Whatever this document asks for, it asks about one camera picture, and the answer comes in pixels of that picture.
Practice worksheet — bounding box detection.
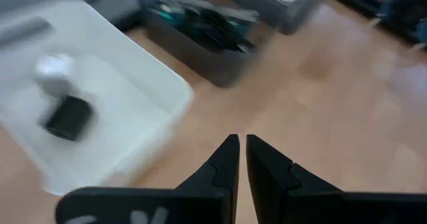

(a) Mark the white USB charger cube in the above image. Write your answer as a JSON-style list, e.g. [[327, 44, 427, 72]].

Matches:
[[34, 53, 77, 97]]

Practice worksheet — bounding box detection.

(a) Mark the white plastic bin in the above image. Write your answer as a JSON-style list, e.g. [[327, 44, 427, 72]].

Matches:
[[0, 0, 195, 197]]

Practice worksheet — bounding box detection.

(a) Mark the large grey mesh bin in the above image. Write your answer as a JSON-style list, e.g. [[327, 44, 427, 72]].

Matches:
[[226, 0, 320, 35]]

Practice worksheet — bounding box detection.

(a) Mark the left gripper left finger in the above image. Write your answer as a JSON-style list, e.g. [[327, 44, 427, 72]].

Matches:
[[55, 133, 240, 224]]

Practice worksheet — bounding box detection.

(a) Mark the small black box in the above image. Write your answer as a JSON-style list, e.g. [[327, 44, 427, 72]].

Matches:
[[42, 95, 95, 142]]

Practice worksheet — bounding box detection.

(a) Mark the dark green teal cable bundle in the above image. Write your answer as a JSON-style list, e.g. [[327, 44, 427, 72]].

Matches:
[[149, 0, 261, 55]]

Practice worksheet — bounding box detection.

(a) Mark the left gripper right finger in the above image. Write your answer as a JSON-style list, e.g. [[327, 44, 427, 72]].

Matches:
[[246, 134, 427, 224]]

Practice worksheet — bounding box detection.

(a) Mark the thin black cable bundle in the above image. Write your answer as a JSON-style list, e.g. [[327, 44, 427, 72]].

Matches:
[[176, 7, 257, 55]]

